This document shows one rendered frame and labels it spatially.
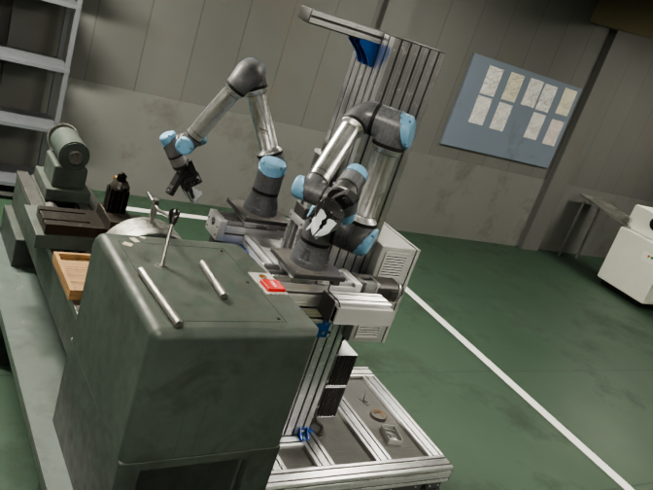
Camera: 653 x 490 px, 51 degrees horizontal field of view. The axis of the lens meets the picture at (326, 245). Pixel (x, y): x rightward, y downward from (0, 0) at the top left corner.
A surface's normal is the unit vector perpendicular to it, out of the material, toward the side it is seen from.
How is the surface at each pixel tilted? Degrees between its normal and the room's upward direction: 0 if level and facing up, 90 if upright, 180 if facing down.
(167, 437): 90
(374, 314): 90
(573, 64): 90
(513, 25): 90
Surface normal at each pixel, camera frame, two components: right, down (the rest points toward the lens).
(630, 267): -0.84, -0.09
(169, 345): 0.49, 0.43
